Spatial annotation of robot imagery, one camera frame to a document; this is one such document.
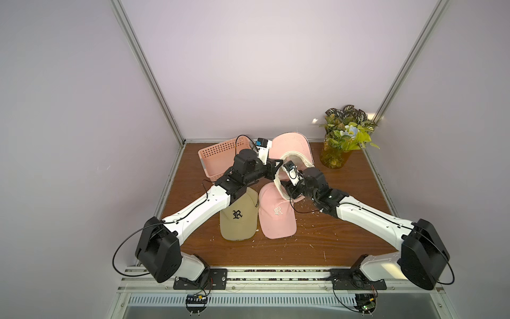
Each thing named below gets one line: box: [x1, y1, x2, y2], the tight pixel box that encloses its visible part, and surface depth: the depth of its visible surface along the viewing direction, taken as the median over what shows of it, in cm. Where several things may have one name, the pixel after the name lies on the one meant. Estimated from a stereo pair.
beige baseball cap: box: [219, 186, 259, 241], surface depth 87 cm
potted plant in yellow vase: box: [318, 104, 380, 170], surface depth 102 cm
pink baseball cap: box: [258, 172, 305, 240], surface depth 86 cm
